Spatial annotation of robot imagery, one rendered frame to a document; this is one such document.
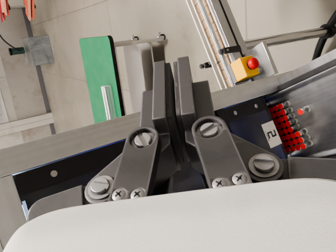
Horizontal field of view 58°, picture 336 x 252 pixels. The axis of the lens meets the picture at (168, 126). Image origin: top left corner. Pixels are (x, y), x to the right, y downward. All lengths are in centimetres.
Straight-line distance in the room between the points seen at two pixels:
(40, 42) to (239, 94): 679
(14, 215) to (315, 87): 95
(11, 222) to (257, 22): 206
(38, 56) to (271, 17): 604
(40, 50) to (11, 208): 695
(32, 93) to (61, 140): 853
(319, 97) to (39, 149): 87
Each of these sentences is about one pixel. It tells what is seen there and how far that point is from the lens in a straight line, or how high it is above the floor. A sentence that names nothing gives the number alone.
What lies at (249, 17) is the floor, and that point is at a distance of 243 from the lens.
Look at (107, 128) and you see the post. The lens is 79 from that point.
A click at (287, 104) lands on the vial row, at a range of 117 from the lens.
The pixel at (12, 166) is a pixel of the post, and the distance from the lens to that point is 74.
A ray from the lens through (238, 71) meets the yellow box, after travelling 112.
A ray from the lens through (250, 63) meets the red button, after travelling 110.
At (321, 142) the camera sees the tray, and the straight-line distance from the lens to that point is 117.
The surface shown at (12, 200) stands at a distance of 73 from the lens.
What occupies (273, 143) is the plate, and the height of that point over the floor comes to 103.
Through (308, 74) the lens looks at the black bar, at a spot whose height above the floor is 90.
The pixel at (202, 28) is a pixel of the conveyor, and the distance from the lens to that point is 138.
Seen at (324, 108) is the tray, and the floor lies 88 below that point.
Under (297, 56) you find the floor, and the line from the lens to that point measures 221.
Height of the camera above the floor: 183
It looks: 31 degrees down
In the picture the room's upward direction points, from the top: 107 degrees counter-clockwise
